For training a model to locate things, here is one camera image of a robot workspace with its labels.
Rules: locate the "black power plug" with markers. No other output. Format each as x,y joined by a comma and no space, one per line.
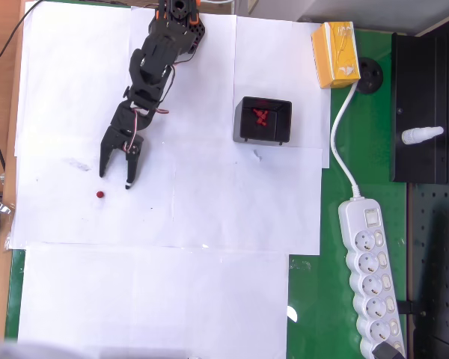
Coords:
387,351

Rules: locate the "green perforated mat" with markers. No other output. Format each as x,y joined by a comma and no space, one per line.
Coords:
314,284

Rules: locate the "yellow cardboard box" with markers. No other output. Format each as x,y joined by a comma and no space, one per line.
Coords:
335,52

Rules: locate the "red round pieces cluster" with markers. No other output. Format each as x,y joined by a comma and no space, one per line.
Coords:
261,116

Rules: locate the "small red round object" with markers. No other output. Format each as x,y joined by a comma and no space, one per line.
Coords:
100,194

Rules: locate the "small white bottle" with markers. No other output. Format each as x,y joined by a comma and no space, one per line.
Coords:
421,135

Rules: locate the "black square bin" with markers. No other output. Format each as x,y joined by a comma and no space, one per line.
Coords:
282,123

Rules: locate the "white power strip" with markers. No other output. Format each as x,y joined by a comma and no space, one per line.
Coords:
370,269

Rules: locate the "black perforated panel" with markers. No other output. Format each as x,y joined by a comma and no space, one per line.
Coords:
437,261

